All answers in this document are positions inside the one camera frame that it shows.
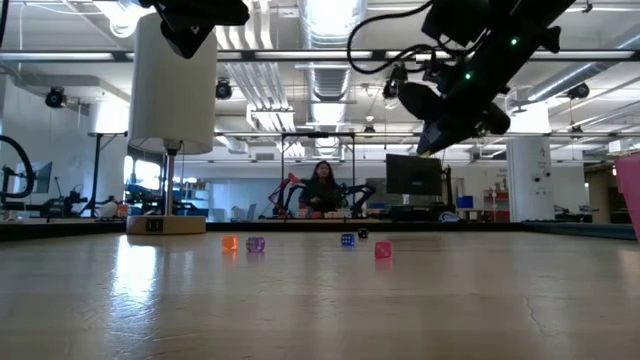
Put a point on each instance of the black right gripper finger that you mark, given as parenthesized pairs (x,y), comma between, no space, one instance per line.
(445,136)

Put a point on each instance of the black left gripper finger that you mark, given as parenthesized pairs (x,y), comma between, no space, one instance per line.
(230,15)

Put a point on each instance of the small pink translucent die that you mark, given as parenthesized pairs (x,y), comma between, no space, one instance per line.
(383,250)

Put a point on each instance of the small blue translucent die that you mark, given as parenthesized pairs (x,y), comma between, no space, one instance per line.
(347,240)

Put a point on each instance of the small purple translucent die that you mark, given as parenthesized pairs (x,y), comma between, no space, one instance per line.
(255,244)

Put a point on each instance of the small orange translucent die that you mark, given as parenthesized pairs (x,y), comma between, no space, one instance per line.
(230,243)

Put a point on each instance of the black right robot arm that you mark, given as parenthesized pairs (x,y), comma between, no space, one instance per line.
(520,30)

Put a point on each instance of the black computer monitor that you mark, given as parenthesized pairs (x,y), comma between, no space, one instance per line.
(414,175)

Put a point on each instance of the blue storage box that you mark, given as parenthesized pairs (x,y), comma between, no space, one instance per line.
(464,202)

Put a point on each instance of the black ceiling spotlight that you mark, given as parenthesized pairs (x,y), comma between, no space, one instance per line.
(579,91)
(55,98)
(223,90)

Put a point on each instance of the white shade table lamp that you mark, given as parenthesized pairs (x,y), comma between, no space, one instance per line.
(170,110)

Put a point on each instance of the long horizontal light bar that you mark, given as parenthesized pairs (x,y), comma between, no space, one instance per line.
(310,55)

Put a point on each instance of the small black die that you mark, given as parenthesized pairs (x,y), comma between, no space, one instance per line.
(363,233)

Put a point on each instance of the person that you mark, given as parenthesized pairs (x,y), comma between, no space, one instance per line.
(322,192)

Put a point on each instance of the red desk lamp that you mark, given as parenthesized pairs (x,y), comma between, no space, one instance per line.
(292,179)

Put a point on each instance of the pink plastic bin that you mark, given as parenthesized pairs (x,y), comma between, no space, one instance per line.
(630,200)

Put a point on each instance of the small grey monitor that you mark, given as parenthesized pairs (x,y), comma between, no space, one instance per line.
(42,176)

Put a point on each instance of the black hanging camera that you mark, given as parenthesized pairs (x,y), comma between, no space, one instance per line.
(391,90)

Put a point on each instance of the black aluminium table frame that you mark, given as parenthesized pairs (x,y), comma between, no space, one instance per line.
(425,226)

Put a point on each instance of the silver ceiling duct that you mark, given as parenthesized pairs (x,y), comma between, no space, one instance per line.
(555,85)
(330,30)

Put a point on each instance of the thin black frame stand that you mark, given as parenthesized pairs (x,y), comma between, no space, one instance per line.
(317,134)

